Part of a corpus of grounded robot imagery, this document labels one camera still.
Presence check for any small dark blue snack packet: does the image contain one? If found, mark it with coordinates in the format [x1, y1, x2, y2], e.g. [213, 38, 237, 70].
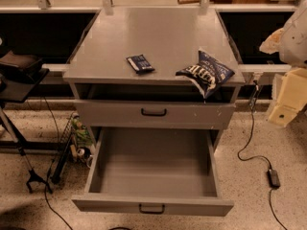
[127, 55, 154, 74]

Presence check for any grey drawer cabinet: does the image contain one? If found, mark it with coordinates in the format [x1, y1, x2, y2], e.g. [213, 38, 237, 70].
[64, 7, 244, 143]

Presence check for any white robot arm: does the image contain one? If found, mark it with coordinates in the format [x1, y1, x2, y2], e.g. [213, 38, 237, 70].
[259, 1, 307, 127]

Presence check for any blue chip bag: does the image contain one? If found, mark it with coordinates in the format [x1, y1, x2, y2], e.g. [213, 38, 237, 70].
[176, 50, 235, 100]

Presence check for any black tray with dark pouch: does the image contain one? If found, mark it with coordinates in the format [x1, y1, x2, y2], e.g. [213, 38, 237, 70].
[0, 51, 49, 103]

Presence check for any black power adapter with cable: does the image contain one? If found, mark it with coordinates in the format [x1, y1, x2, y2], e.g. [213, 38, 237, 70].
[237, 80, 288, 230]

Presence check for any black tripod stand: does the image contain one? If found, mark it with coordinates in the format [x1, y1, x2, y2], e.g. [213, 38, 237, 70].
[0, 106, 53, 194]

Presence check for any closed grey upper drawer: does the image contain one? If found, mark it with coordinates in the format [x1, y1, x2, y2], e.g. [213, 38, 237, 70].
[75, 100, 235, 129]

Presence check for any black wire basket with items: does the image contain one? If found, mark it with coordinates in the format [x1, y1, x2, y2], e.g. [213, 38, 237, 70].
[51, 112, 95, 184]

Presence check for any open grey lower drawer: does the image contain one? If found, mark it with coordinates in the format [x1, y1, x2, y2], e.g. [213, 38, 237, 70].
[72, 127, 234, 217]

